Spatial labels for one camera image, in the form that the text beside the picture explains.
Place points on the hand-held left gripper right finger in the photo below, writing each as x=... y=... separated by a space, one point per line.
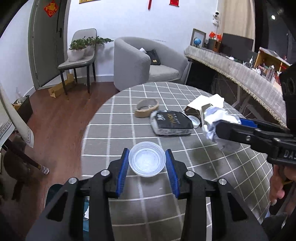
x=172 y=173

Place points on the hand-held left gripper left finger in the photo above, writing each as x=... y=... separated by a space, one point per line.
x=122 y=172

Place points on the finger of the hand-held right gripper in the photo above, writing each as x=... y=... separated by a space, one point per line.
x=231 y=132
x=248 y=122

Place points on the paper ball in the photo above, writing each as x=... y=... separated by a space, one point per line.
x=217 y=114

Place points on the clear plastic bowl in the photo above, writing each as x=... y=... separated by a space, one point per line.
x=147 y=162

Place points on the round white plastic lid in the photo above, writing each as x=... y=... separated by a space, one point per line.
x=194 y=121

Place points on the person's right hand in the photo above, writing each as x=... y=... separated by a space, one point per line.
x=276 y=187

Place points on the open cardboard box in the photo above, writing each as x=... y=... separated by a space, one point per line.
x=196 y=107

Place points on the round table, grey checked cloth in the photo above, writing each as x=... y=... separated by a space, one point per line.
x=120 y=129

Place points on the black packet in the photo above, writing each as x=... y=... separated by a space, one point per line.
x=171 y=121

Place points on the flat beige tape roll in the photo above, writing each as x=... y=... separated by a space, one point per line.
x=141 y=113

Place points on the wooden desktop shelf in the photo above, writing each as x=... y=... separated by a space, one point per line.
x=261 y=58

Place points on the striped table leg sock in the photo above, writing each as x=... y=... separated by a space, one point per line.
x=44 y=169

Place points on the grey fleece clothing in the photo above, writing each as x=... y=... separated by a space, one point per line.
x=275 y=226

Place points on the black monitor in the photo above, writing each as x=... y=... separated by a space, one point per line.
x=235 y=44

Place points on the dark wooden box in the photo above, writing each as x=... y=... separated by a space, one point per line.
x=212 y=45

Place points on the small red flag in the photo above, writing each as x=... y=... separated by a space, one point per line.
x=212 y=34
x=218 y=37

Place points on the small blue globe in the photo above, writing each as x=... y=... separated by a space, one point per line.
x=197 y=41

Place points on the dark wooden table leg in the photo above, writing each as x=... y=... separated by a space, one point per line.
x=20 y=154

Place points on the beige curtain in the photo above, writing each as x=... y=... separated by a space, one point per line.
x=235 y=18

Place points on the flat cardboard box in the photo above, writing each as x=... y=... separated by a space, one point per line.
x=57 y=89

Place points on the black handbag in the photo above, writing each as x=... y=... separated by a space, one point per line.
x=153 y=58

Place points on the grey armchair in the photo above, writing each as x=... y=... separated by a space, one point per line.
x=129 y=60

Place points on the grey dining chair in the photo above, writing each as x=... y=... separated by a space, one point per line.
x=76 y=65

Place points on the small black box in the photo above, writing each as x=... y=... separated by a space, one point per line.
x=23 y=111

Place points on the white tissue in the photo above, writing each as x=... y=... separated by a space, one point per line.
x=142 y=49

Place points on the side table, beige cloth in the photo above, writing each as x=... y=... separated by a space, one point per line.
x=7 y=120

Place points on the potted plant in white pot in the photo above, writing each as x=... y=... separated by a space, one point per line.
x=75 y=54
x=99 y=40

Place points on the red hanging scroll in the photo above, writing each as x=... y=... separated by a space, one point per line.
x=174 y=2

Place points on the grey door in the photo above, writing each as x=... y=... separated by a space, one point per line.
x=46 y=46

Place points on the red diamond door decoration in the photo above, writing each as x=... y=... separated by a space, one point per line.
x=51 y=8

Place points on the white metal desk frame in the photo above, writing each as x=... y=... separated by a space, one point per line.
x=241 y=102

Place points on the picture frame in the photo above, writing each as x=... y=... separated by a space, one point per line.
x=199 y=33

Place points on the white security camera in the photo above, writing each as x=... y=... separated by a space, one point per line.
x=217 y=15

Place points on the red knot wall ornament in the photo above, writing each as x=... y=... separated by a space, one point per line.
x=150 y=4

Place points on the wall calendar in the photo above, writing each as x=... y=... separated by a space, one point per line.
x=89 y=1

